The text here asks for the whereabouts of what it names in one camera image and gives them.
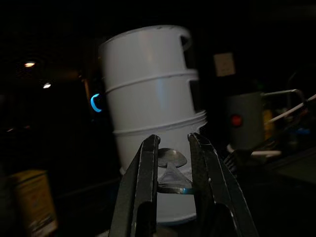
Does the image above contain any white tiered storage rack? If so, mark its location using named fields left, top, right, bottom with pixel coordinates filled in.
left=98, top=24, right=208, bottom=227

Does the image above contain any white water hose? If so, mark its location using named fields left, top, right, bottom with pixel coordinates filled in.
left=226, top=93, right=316, bottom=159

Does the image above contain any steel spoon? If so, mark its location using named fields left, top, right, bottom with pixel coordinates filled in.
left=157, top=147, right=188, bottom=169

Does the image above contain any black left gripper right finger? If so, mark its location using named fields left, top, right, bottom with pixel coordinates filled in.
left=187, top=132, right=260, bottom=237

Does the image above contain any yellow cardboard box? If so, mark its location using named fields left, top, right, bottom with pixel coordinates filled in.
left=8, top=169, right=59, bottom=237

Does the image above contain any yellow dish soap bottle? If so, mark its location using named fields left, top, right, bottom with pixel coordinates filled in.
left=261, top=108, right=275, bottom=139

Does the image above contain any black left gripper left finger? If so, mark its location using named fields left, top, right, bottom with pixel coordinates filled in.
left=108, top=134, right=161, bottom=237

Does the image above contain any white wall socket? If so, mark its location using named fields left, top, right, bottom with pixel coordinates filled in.
left=213, top=52, right=236, bottom=78

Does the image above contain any grey water filter canister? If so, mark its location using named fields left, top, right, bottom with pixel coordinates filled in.
left=226, top=88, right=306, bottom=152

